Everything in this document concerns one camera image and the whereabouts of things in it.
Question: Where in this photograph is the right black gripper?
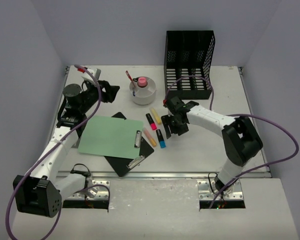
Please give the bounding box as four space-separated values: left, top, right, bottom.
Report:
161 112 189 138

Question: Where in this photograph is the yellow highlighter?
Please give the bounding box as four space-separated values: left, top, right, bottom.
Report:
150 107 162 125

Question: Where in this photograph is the black pink highlighter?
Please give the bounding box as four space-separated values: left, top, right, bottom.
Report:
145 113 157 131

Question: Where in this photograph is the black blue highlighter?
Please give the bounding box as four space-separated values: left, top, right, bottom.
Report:
155 129 166 149

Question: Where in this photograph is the pale orange highlighter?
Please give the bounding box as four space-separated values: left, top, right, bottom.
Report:
142 127 157 147

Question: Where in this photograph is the green clipboard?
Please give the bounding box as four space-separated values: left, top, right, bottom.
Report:
78 116 144 159

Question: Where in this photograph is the pink capped glue stick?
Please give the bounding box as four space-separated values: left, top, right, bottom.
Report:
137 76 148 88

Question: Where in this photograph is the red pen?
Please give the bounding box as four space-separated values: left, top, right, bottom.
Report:
125 70 137 90

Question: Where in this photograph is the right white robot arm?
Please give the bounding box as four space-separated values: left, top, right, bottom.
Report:
161 96 263 197

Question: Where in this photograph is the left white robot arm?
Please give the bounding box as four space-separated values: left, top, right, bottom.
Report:
13 80 120 218

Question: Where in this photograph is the white round desk organizer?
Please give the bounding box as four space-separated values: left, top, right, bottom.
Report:
129 76 157 106

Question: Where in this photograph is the black mesh file organizer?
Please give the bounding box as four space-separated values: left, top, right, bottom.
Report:
163 30 216 100

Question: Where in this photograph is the black clipboard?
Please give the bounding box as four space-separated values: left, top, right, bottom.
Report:
105 112 154 177

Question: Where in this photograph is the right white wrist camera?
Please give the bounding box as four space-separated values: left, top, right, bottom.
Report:
163 99 171 108

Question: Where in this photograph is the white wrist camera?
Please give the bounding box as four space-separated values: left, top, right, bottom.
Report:
81 67 101 83
163 99 171 108

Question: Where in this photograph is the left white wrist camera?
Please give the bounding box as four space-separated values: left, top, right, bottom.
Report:
81 67 101 83

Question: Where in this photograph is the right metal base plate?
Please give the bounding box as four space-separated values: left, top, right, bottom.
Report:
197 178 244 201

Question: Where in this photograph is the metal base plate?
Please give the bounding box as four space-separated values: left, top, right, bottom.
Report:
197 178 244 201
66 179 111 201

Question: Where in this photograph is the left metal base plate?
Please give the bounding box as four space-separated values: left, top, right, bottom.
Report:
66 179 111 201

